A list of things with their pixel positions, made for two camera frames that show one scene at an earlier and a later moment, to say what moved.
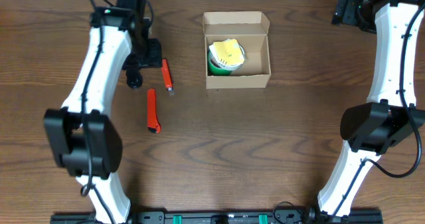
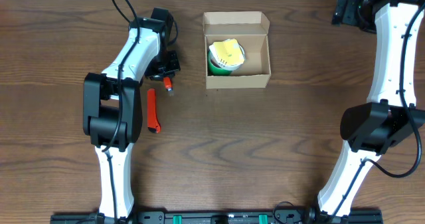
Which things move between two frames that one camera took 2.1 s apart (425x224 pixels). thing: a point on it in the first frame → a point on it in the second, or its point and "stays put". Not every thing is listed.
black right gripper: [342, 10] stays put
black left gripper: [153, 54] → [165, 70]
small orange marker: [167, 75] stays put
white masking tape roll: [228, 67] stays put
